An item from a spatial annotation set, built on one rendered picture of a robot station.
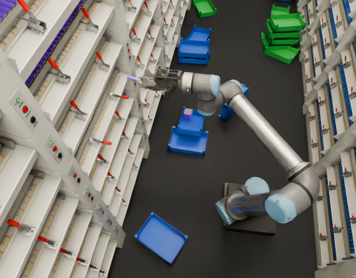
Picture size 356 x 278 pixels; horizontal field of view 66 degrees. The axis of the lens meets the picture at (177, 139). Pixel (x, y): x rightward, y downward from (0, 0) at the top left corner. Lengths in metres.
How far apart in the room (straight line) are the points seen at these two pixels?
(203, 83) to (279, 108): 1.56
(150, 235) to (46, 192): 1.16
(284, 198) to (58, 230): 0.86
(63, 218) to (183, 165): 1.27
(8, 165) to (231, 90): 0.96
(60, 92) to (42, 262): 0.59
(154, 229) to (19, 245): 1.21
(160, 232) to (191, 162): 0.59
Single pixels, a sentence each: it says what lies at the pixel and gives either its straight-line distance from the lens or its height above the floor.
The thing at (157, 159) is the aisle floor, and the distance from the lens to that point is 2.25.
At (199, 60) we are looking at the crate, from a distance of 2.92.
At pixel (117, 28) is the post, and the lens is 1.35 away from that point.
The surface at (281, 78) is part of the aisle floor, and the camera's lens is 2.96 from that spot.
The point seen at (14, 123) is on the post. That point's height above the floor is 1.43.
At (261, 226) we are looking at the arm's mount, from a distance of 1.97.
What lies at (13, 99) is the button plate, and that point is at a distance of 0.75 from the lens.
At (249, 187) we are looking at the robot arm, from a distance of 1.74.
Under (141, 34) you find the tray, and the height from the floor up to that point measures 0.94.
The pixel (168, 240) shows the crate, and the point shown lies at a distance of 2.01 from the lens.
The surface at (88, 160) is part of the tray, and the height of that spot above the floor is 0.94.
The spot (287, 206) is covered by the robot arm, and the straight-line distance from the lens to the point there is 1.15.
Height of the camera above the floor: 1.96
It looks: 57 degrees down
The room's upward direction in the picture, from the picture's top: 1 degrees counter-clockwise
